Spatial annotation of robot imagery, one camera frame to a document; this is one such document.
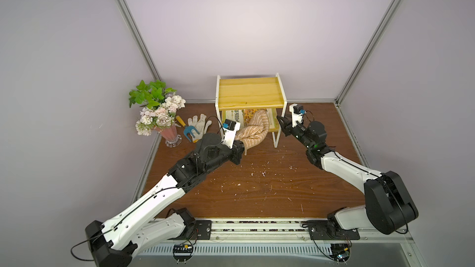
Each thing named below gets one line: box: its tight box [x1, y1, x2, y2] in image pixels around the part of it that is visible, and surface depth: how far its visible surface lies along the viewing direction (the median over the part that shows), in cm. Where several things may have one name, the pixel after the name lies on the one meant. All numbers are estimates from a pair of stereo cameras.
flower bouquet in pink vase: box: [129, 79, 187, 148], surface depth 80 cm
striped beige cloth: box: [235, 110, 270, 156], surface depth 67 cm
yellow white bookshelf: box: [215, 72, 288, 148], surface depth 79 cm
